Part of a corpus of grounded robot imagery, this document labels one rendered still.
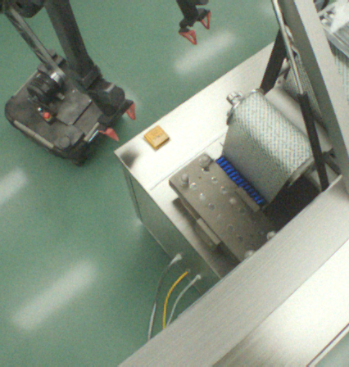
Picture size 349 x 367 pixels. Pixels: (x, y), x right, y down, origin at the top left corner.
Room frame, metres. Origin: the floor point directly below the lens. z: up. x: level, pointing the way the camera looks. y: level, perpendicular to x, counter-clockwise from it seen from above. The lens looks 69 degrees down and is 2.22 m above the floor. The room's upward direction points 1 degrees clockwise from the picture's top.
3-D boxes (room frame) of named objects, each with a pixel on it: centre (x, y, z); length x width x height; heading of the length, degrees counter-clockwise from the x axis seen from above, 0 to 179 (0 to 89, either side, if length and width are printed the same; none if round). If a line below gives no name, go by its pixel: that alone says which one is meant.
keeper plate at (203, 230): (0.30, -0.10, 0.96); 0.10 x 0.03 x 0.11; 40
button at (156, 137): (0.68, 0.07, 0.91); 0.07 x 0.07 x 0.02; 40
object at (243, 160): (0.48, -0.23, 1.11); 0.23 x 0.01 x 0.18; 40
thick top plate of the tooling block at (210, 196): (0.37, -0.17, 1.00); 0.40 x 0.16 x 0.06; 40
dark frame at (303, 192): (0.51, -0.34, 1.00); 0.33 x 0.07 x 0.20; 40
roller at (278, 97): (0.59, -0.37, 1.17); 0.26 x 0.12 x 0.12; 40
